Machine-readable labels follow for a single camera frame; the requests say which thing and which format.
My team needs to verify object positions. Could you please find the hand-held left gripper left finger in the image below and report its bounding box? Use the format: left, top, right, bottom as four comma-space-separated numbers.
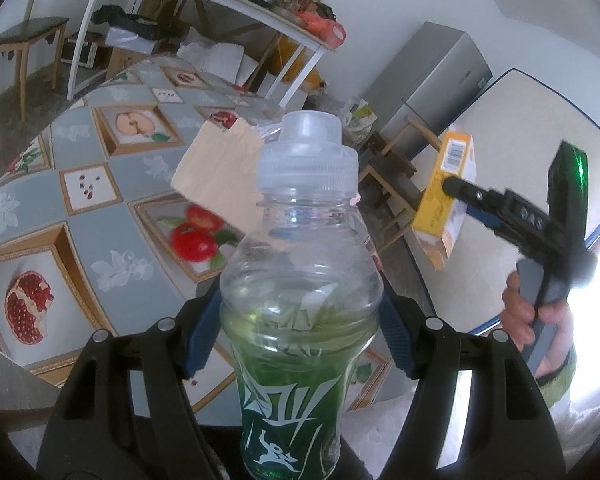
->
36, 286, 241, 480

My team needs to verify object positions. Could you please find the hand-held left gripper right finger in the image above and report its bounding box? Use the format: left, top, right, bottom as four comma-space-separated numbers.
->
375, 278, 566, 480

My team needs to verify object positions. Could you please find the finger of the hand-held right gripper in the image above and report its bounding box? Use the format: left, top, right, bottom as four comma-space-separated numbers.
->
442, 174, 511, 212
462, 204, 504, 234

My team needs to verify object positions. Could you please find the yellow cardboard box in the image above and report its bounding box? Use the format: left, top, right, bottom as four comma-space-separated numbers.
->
411, 131, 477, 271

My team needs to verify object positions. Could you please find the clear bottle with green label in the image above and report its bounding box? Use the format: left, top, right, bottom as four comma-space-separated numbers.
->
220, 110, 385, 480

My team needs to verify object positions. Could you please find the person's right forearm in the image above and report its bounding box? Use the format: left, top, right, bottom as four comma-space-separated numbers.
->
536, 347, 581, 409

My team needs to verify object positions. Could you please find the person's right hand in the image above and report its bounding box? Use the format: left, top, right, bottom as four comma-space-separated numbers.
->
501, 271, 574, 377

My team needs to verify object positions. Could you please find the grey refrigerator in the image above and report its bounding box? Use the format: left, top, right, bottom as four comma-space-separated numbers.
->
362, 21, 494, 161

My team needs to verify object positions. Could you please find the green and white paper package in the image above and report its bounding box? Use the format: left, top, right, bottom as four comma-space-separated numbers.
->
341, 99, 379, 135

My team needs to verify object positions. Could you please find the brown paper bag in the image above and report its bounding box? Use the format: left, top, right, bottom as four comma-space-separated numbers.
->
172, 119, 267, 233

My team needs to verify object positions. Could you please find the fruit print tablecloth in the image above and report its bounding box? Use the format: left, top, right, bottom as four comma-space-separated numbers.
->
0, 55, 396, 411

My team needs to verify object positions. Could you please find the yellow bag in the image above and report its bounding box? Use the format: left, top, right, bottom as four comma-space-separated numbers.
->
280, 40, 327, 92

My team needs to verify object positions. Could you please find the orange plastic bag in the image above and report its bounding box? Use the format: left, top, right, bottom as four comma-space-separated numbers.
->
300, 10, 348, 49

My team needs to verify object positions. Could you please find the white plastic bag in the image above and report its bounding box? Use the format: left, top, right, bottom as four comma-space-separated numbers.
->
177, 40, 259, 87

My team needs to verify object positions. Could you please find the black bag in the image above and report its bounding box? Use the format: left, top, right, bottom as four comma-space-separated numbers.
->
91, 5, 181, 42

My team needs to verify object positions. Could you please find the wooden chair with dark seat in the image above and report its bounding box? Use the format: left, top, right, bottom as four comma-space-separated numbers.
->
0, 0, 71, 121

